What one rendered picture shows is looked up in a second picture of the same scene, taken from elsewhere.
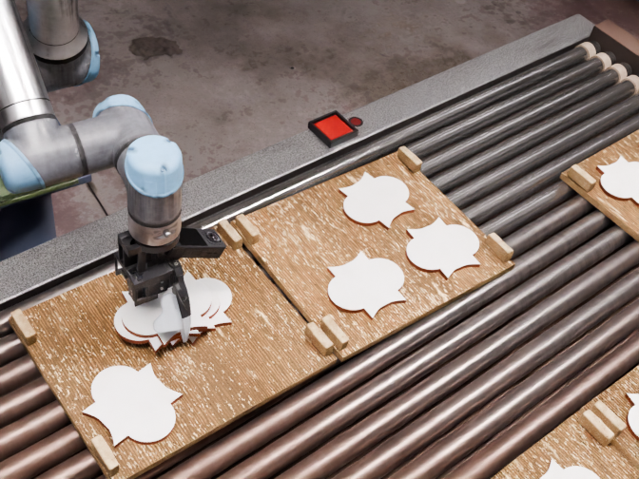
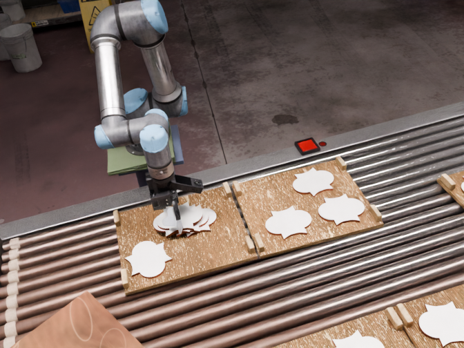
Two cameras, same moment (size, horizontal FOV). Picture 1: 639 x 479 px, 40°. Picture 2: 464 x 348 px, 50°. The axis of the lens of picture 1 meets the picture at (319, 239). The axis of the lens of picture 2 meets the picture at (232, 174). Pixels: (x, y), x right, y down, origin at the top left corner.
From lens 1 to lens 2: 0.59 m
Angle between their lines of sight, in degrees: 26
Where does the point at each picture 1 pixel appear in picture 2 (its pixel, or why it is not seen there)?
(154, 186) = (148, 146)
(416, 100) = (363, 135)
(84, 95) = (242, 141)
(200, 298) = (195, 215)
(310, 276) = (261, 215)
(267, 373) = (217, 257)
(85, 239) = not seen: hidden behind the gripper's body
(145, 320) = not seen: hidden behind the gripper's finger
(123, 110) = (152, 114)
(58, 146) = (119, 128)
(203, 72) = (306, 132)
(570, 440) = (375, 322)
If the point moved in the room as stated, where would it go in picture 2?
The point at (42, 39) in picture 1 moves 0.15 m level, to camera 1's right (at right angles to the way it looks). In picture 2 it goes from (157, 92) to (190, 100)
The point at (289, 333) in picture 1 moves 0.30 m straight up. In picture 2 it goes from (237, 239) to (228, 167)
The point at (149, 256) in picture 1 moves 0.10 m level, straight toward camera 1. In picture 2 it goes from (159, 186) to (148, 208)
